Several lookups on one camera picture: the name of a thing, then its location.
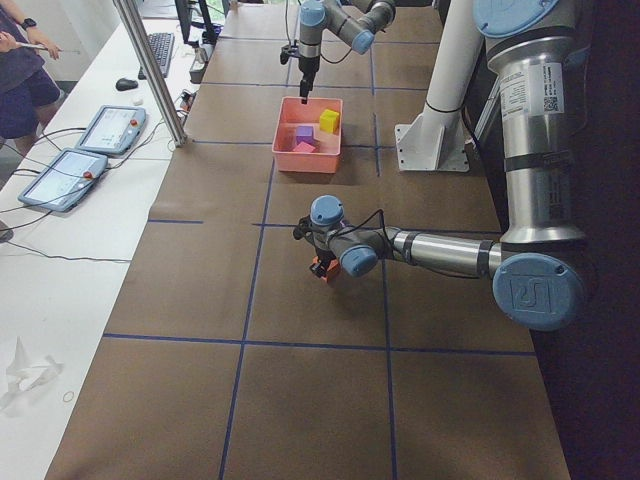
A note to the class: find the teach pendant tablet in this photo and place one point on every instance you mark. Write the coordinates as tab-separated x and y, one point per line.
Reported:
113	130
65	181

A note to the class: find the aluminium frame post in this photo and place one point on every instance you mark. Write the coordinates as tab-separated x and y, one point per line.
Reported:
128	13

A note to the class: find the purple foam block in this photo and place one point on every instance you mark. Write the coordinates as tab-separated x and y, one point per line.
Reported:
304	134

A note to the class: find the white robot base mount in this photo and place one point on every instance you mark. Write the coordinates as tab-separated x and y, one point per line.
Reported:
435	140

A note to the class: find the black computer mouse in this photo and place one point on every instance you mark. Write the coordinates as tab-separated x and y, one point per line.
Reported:
125	84

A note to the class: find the black keyboard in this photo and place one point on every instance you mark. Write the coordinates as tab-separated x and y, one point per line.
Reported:
161	45

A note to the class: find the near teach pendant tablet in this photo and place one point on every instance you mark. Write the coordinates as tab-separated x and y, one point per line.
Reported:
65	181

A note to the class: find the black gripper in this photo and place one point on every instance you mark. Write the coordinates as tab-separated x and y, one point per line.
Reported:
320	254
306	68

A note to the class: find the crumpled white paper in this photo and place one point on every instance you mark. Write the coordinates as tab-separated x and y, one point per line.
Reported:
23	378

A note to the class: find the pink plastic bin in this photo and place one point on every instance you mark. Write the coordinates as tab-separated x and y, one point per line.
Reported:
293	113

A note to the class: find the yellow foam block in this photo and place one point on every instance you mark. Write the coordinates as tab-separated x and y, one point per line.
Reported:
329	121

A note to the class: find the red foam block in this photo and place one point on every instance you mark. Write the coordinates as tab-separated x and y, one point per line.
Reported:
304	147

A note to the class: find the brown paper table cover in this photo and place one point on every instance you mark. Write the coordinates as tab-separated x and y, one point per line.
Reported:
225	358

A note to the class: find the far teach pendant tablet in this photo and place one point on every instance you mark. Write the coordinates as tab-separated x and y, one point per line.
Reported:
113	130

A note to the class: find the orange foam block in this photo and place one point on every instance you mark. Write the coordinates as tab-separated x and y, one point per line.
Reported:
334	271

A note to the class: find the person in purple shirt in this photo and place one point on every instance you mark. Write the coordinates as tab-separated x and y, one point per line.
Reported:
29	97

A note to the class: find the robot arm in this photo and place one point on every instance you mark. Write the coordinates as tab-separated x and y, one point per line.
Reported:
317	16
539	274

